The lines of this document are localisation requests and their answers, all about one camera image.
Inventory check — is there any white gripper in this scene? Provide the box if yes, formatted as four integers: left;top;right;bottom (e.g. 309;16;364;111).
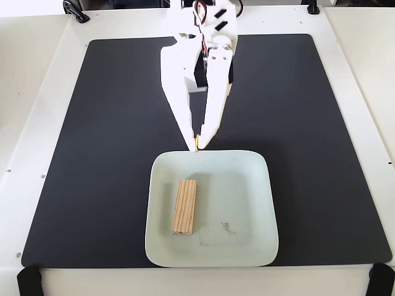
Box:
160;0;239;152

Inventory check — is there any light wooden block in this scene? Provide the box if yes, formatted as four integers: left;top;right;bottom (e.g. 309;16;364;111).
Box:
171;179;198;238

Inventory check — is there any white square plate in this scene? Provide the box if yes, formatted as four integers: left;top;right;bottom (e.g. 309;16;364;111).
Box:
144;149;280;268

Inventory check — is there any black rubber mat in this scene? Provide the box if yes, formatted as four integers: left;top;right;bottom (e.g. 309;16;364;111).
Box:
20;33;393;268

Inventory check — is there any black table clamp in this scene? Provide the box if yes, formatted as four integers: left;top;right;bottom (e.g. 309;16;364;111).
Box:
306;0;322;15
62;0;91;24

